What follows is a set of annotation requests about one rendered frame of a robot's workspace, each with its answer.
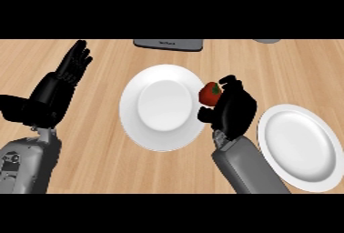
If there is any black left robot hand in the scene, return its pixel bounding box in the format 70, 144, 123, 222
0, 39, 95, 129

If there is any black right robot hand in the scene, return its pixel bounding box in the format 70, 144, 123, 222
197, 74, 260, 141

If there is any white round plate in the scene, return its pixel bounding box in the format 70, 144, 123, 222
118, 64, 213, 153
256, 104, 344, 193

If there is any grey rounded object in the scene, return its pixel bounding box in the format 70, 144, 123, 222
253, 39, 282, 45

